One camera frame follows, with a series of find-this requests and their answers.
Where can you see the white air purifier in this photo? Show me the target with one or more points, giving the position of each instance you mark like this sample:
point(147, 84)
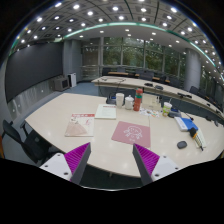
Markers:
point(72, 79)

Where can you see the red and white magazine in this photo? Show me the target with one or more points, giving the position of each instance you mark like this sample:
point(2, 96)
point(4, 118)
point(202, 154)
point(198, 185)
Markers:
point(80, 125)

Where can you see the black wall screen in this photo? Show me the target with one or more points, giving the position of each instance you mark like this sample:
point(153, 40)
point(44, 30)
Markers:
point(31, 66)

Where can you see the white lidded jar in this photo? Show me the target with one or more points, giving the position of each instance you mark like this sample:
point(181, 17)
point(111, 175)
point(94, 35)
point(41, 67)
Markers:
point(129, 100)

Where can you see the black office chair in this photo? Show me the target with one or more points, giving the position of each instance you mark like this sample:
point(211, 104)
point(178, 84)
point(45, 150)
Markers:
point(34, 146)

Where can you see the pink mouse pad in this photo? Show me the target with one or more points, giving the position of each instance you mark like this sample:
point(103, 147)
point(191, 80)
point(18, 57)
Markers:
point(132, 133)

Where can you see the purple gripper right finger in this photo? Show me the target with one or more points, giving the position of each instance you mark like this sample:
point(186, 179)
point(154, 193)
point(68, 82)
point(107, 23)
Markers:
point(151, 166)

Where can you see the black yellow handled tool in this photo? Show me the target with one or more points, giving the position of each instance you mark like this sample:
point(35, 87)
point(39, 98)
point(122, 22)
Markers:
point(194, 135)

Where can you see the black computer mouse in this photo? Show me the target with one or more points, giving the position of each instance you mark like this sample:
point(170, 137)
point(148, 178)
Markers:
point(181, 144)

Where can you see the red stacked cups tube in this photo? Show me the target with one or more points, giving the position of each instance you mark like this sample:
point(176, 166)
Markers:
point(138, 99)

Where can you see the white paper cup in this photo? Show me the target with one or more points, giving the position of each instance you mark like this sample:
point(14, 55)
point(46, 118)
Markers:
point(119, 99)

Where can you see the white booklet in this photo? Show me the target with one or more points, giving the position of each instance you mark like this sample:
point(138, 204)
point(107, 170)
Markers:
point(106, 111)

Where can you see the grey cabinet box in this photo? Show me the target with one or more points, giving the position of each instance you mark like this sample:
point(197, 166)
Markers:
point(61, 84)

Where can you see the colourful sticker sheet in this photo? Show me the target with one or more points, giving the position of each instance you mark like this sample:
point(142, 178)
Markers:
point(149, 112)

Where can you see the green and white cup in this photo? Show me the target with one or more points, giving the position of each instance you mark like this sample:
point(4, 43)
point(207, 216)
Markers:
point(166, 109)

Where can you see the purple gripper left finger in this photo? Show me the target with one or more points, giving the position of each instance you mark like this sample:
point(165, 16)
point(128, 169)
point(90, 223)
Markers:
point(69, 166)

